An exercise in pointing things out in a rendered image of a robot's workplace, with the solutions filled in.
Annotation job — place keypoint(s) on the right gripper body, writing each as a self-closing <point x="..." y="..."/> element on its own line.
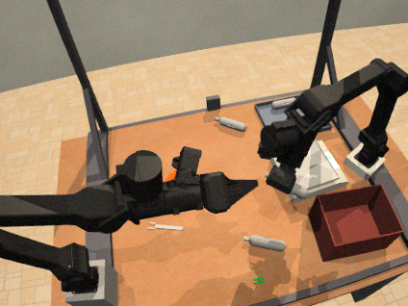
<point x="187" y="197"/>

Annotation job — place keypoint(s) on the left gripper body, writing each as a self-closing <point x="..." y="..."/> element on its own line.
<point x="283" y="178"/>

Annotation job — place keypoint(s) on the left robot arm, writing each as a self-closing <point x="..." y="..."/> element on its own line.
<point x="319" y="103"/>

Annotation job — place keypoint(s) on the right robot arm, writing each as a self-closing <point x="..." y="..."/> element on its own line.
<point x="91" y="209"/>

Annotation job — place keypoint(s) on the grey gas cylinder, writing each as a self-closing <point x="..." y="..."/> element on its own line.
<point x="297" y="191"/>
<point x="231" y="123"/>
<point x="282" y="103"/>
<point x="266" y="242"/>

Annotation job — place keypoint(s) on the white digital scale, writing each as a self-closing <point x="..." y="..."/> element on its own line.
<point x="317" y="174"/>

